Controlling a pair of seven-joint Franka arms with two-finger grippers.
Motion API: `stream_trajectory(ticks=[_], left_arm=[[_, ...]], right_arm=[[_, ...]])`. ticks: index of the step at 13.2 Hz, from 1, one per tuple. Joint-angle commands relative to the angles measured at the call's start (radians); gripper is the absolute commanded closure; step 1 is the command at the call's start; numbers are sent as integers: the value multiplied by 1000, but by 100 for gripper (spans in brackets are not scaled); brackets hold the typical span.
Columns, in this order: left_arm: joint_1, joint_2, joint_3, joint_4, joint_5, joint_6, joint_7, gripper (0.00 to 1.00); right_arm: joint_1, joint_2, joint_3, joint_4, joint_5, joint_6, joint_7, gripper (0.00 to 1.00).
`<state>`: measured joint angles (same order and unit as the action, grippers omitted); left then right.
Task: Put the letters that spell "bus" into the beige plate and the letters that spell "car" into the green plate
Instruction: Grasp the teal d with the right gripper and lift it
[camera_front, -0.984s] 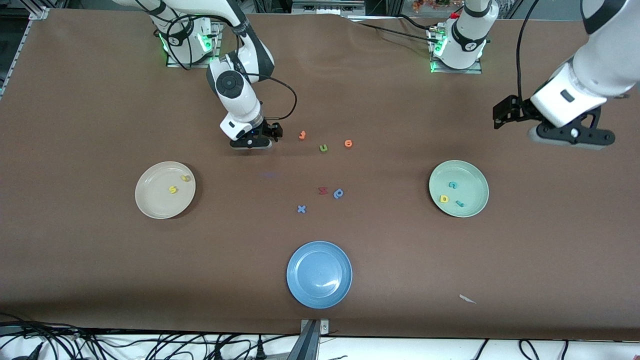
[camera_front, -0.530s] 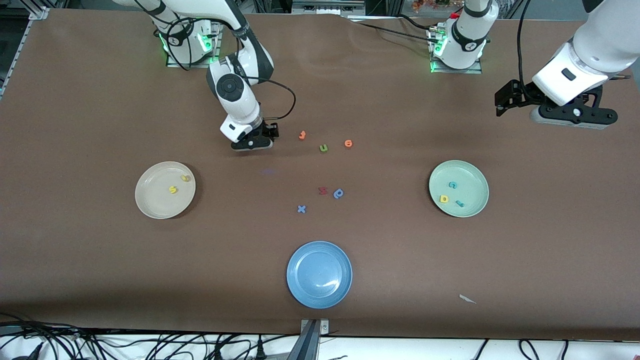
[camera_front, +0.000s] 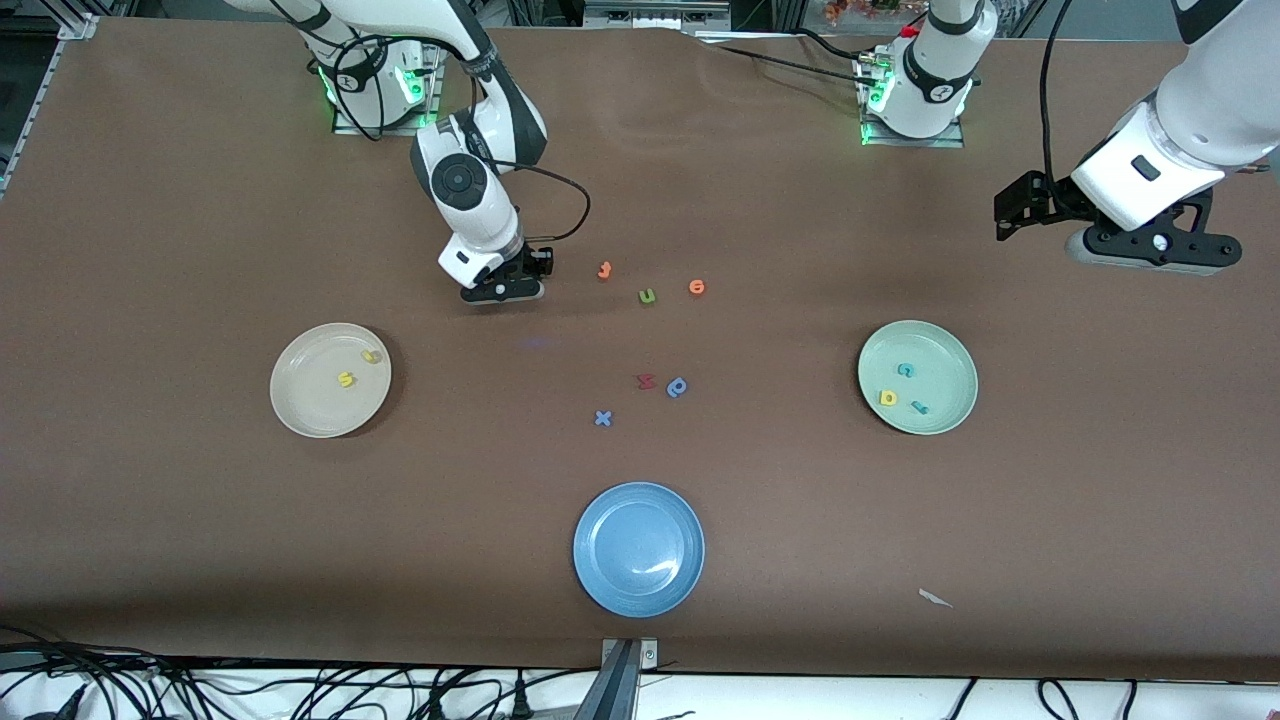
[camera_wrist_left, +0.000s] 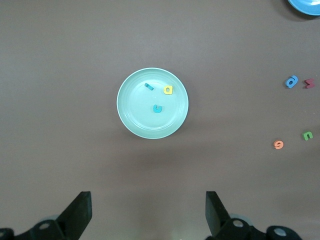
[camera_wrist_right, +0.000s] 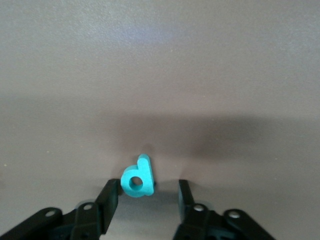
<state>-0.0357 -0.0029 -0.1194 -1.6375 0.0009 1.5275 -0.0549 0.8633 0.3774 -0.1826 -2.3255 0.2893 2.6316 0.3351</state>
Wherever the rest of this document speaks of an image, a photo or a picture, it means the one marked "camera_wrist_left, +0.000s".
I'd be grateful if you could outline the blue round plate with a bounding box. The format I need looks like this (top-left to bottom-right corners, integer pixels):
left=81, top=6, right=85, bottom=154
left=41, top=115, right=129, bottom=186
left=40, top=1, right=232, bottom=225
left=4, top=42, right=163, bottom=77
left=286, top=0, right=320, bottom=16

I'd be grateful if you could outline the green round plate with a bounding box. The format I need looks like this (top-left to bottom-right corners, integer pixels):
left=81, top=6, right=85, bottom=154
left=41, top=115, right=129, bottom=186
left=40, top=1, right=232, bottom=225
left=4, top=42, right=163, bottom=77
left=116, top=66, right=190, bottom=140

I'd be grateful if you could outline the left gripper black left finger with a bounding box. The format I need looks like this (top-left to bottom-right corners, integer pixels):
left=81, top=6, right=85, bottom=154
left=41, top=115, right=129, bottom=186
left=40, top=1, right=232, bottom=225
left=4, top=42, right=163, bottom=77
left=0, top=191, right=93, bottom=240

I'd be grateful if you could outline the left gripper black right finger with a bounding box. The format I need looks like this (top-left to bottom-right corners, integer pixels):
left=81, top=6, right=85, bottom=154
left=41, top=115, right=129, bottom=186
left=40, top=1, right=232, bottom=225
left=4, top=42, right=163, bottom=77
left=205, top=191, right=305, bottom=240

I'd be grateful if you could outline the brown table cover sheet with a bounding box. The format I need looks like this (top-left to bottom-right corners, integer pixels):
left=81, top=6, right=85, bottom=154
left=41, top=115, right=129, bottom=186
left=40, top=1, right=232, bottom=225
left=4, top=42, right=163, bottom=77
left=0, top=0, right=320, bottom=240

